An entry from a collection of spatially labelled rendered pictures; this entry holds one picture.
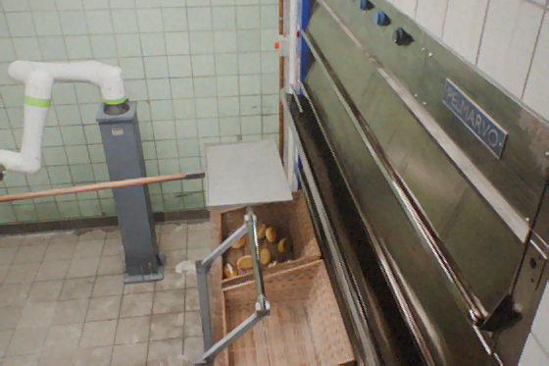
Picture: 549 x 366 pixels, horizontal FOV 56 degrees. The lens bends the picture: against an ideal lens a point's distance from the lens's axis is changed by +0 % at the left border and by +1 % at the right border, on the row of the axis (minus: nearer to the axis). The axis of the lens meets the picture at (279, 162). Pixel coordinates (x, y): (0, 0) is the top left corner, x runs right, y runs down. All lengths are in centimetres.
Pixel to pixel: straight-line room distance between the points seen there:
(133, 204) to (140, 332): 76
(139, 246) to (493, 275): 274
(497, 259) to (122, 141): 240
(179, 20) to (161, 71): 36
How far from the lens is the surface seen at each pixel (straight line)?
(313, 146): 211
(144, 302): 348
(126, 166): 313
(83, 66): 304
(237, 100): 358
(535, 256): 89
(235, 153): 253
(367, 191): 166
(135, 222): 335
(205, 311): 240
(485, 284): 102
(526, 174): 91
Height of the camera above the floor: 243
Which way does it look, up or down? 31 degrees down
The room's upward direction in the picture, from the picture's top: straight up
